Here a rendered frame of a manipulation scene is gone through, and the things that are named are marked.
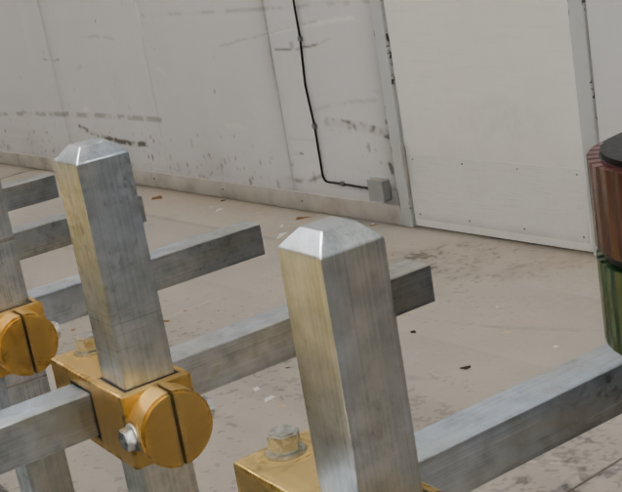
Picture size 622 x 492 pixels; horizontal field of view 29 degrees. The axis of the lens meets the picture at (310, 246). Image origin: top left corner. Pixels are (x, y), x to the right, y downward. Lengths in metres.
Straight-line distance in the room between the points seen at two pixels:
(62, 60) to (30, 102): 0.55
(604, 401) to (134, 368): 0.28
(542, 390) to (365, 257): 0.20
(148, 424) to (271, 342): 0.15
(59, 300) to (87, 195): 0.33
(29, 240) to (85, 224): 0.57
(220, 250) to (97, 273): 0.38
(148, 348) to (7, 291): 0.25
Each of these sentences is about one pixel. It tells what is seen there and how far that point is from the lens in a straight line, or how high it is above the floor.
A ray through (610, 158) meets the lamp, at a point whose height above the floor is 1.17.
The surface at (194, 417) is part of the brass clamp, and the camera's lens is 0.77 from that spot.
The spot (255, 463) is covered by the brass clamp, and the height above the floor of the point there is 0.97.
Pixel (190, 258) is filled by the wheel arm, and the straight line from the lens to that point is 1.11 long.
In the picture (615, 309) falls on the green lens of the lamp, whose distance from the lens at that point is 0.31.
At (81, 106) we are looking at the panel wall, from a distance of 6.58.
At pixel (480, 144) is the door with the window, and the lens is 4.25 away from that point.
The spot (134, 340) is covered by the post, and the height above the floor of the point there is 1.00.
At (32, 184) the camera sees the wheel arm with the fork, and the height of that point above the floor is 0.96.
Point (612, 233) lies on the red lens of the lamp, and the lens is 0.30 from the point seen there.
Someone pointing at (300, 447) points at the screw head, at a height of 0.97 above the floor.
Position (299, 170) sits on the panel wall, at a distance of 5.08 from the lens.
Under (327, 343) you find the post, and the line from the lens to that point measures 0.54.
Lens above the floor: 1.24
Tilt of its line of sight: 16 degrees down
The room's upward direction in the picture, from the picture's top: 10 degrees counter-clockwise
